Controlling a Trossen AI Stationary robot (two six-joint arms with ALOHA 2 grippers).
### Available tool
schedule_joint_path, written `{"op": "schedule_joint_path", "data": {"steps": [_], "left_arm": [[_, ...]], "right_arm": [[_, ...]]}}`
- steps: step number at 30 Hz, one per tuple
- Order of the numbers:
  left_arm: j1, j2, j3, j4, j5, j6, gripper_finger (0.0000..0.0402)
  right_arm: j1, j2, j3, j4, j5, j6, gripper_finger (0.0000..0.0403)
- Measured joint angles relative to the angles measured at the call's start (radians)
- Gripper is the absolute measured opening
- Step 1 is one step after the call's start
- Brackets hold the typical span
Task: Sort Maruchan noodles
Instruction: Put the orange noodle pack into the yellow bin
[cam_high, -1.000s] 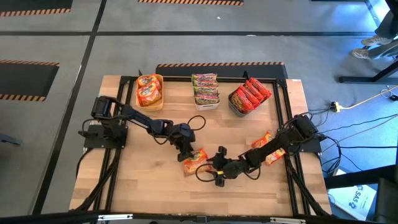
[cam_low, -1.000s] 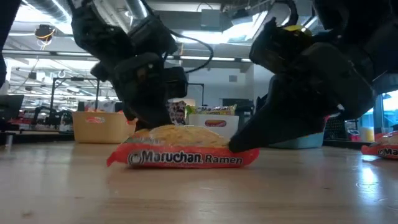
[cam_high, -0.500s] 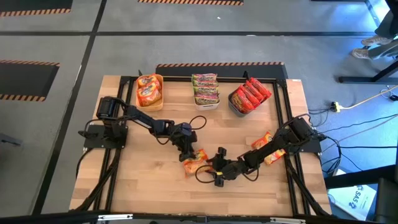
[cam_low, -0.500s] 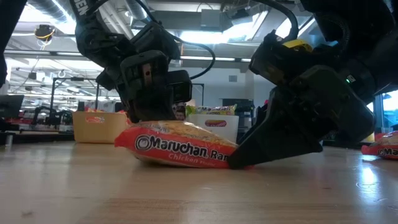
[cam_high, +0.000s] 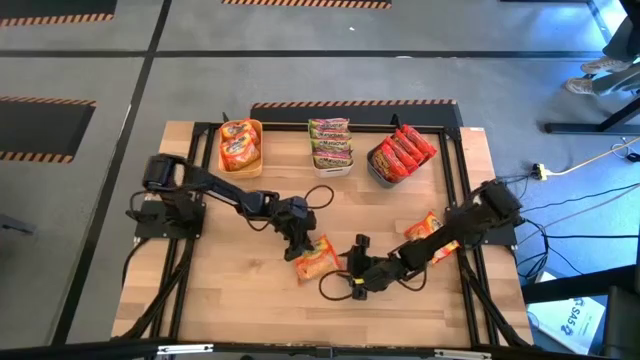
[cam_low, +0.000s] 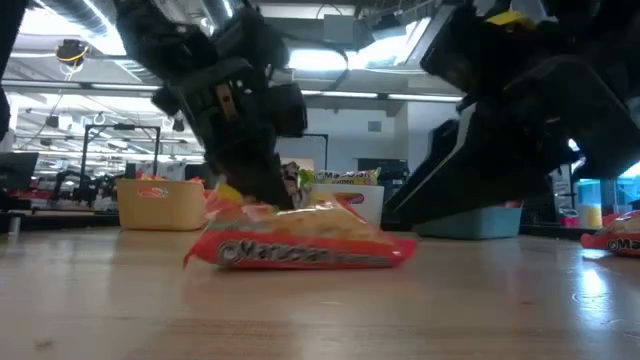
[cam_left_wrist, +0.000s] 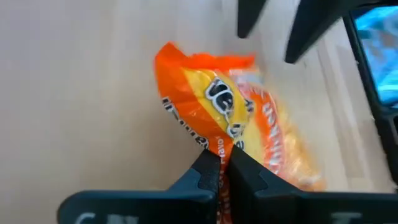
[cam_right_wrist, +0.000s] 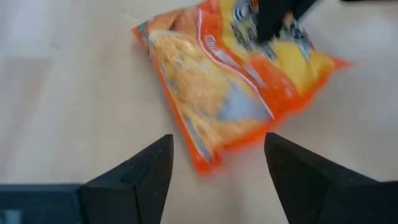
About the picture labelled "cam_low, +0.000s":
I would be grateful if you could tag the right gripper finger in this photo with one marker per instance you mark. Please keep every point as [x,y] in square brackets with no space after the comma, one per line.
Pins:
[445,140]
[475,175]

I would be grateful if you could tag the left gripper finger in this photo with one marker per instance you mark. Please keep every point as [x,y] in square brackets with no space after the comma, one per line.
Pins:
[255,175]

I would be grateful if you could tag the red ramen noodle packet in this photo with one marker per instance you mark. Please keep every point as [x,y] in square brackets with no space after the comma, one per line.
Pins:
[300,250]

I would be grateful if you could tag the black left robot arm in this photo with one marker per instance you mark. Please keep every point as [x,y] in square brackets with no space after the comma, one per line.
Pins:
[160,45]

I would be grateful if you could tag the ceiling light tube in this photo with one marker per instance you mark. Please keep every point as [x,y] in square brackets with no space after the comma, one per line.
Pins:
[100,87]
[425,97]

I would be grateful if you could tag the teal blue plastic bin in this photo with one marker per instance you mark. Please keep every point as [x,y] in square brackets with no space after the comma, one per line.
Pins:
[475,225]

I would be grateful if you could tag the yellow plastic bin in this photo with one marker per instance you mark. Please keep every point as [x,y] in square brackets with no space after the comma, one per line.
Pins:
[170,212]

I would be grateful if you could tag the white plastic bin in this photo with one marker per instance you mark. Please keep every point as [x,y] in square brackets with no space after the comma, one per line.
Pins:
[367,210]

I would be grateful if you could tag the black monitor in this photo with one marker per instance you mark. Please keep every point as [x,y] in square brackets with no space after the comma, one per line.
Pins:
[17,170]

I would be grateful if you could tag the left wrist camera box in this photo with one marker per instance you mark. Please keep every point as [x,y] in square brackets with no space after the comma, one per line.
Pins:
[290,110]

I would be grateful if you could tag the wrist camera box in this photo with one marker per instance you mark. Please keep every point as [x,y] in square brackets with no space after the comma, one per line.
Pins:
[475,55]
[290,110]

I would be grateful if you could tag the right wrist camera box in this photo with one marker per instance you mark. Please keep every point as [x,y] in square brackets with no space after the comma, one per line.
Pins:
[475,55]

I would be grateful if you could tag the black rack frame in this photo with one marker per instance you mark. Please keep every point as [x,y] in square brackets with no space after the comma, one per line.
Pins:
[125,127]

